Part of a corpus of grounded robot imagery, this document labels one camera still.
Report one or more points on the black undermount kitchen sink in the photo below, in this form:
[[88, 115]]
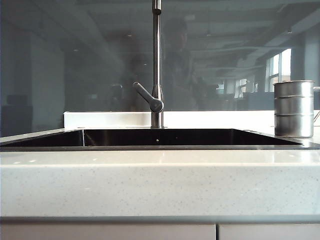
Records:
[[160, 137]]

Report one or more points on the stainless steel ribbed mug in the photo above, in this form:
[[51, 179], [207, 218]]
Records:
[[293, 112]]

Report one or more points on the narrow grey cabinet door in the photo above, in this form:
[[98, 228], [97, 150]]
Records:
[[270, 233]]

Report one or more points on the stainless steel faucet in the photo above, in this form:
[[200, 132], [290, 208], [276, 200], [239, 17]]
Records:
[[157, 50]]

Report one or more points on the wide grey cabinet door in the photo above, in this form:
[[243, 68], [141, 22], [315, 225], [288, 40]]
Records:
[[107, 232]]

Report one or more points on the round steel countertop button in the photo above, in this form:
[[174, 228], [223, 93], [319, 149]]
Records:
[[251, 130]]

